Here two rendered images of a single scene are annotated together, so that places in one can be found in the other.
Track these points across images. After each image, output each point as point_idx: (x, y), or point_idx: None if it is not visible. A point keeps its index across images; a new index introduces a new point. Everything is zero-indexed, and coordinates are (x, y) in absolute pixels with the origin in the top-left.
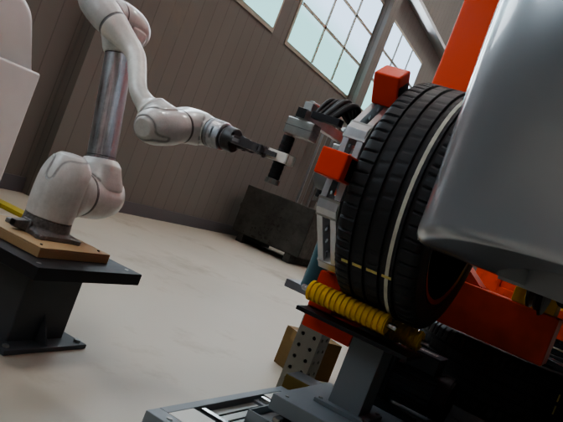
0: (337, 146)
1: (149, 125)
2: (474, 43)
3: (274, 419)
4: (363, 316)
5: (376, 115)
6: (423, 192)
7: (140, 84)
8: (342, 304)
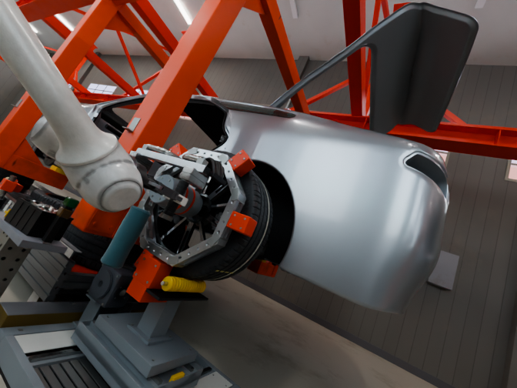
0: (140, 155)
1: (138, 196)
2: (183, 92)
3: (160, 382)
4: (197, 289)
5: (240, 183)
6: (266, 236)
7: (75, 98)
8: (188, 286)
